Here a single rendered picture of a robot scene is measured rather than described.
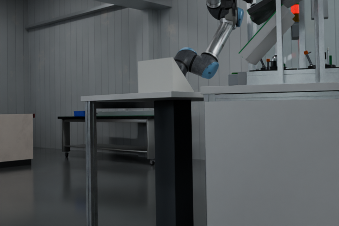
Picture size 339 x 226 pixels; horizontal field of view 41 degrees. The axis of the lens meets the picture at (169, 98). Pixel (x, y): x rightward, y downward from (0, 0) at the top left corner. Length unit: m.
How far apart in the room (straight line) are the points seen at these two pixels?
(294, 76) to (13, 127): 5.23
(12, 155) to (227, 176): 5.43
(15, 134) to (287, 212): 5.59
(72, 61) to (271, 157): 8.09
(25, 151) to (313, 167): 5.72
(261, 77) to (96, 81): 6.81
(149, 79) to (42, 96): 7.93
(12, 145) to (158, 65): 4.57
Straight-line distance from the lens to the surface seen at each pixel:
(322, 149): 1.75
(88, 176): 2.63
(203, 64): 2.71
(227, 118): 1.76
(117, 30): 8.56
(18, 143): 7.00
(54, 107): 10.13
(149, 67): 2.69
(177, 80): 2.59
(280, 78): 1.96
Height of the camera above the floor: 0.77
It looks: 2 degrees up
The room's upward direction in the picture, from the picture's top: 1 degrees counter-clockwise
